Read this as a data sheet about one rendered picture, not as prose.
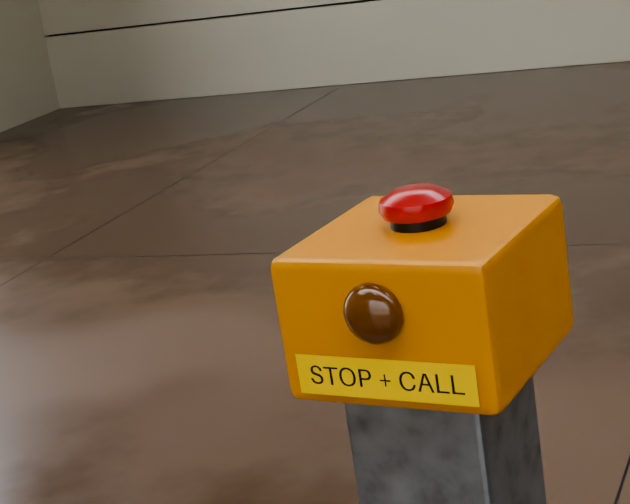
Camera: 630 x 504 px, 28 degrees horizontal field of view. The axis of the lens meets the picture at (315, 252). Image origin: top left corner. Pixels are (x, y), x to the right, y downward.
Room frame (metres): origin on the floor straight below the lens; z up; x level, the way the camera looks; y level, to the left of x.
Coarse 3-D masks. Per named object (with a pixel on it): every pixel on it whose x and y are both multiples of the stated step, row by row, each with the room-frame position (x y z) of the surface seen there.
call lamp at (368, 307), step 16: (368, 288) 0.58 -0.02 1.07; (384, 288) 0.58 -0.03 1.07; (352, 304) 0.58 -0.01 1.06; (368, 304) 0.57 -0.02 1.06; (384, 304) 0.57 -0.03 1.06; (400, 304) 0.57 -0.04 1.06; (352, 320) 0.58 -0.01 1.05; (368, 320) 0.57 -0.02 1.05; (384, 320) 0.57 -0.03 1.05; (400, 320) 0.57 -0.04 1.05; (368, 336) 0.57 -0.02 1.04; (384, 336) 0.57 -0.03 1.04
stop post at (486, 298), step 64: (320, 256) 0.60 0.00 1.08; (384, 256) 0.59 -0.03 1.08; (448, 256) 0.57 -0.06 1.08; (512, 256) 0.58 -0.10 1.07; (320, 320) 0.60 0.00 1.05; (448, 320) 0.56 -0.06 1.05; (512, 320) 0.57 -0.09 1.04; (320, 384) 0.60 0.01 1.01; (384, 384) 0.58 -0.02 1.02; (448, 384) 0.56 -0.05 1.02; (512, 384) 0.57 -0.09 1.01; (384, 448) 0.61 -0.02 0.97; (448, 448) 0.59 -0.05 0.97; (512, 448) 0.61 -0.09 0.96
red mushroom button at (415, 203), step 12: (396, 192) 0.63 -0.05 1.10; (408, 192) 0.63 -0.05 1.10; (420, 192) 0.63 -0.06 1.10; (432, 192) 0.62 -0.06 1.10; (444, 192) 0.63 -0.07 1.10; (384, 204) 0.63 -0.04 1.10; (396, 204) 0.62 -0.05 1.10; (408, 204) 0.62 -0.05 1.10; (420, 204) 0.62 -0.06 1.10; (432, 204) 0.62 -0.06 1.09; (444, 204) 0.62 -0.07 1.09; (384, 216) 0.63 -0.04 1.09; (396, 216) 0.62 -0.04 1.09; (408, 216) 0.62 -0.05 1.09; (420, 216) 0.61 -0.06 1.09; (432, 216) 0.62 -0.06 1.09
